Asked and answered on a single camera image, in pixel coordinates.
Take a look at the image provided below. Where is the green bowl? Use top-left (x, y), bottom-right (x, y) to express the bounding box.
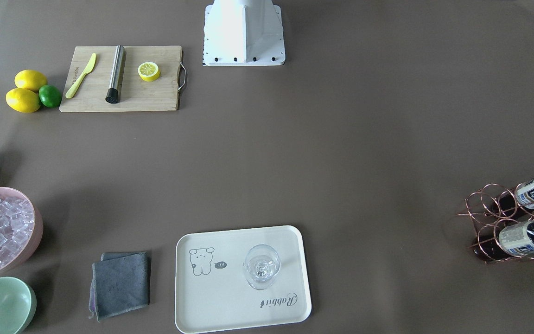
top-left (0, 276), bottom-right (37, 334)

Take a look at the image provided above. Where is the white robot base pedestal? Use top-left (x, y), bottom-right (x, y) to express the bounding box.
top-left (202, 0), bottom-right (286, 66)

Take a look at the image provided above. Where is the half lemon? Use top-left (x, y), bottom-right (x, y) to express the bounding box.
top-left (137, 61), bottom-right (160, 82)

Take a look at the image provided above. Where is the green lime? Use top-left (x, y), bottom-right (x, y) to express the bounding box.
top-left (38, 84), bottom-right (62, 108)

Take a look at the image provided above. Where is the steel muddler black tip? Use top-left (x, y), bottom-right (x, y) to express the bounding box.
top-left (105, 45), bottom-right (126, 104)

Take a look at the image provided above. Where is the bamboo cutting board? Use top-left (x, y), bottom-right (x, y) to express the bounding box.
top-left (59, 45), bottom-right (186, 113)

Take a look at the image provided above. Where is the clear wine glass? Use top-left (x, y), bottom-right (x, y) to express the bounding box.
top-left (243, 244), bottom-right (281, 290)

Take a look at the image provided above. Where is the cream rabbit tray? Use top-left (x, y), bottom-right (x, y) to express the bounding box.
top-left (175, 225), bottom-right (312, 334)

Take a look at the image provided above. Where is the whole lemon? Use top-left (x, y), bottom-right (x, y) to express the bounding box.
top-left (6, 88), bottom-right (41, 113)
top-left (13, 69), bottom-right (47, 93)

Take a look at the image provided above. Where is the grey folded cloth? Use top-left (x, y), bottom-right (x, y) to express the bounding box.
top-left (89, 251), bottom-right (150, 321)

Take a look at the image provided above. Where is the pink bowl of ice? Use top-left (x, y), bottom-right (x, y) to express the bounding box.
top-left (0, 187), bottom-right (43, 274)

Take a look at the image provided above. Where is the whole lemon upper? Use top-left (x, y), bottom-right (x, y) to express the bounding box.
top-left (13, 69), bottom-right (47, 93)

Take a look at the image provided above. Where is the copper wire bottle basket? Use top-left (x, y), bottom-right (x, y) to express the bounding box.
top-left (457, 183), bottom-right (534, 264)

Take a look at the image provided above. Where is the yellow plastic knife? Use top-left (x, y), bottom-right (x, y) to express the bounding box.
top-left (65, 53), bottom-right (97, 99)

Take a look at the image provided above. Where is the whole lemon lower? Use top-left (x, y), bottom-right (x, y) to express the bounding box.
top-left (6, 88), bottom-right (41, 113)

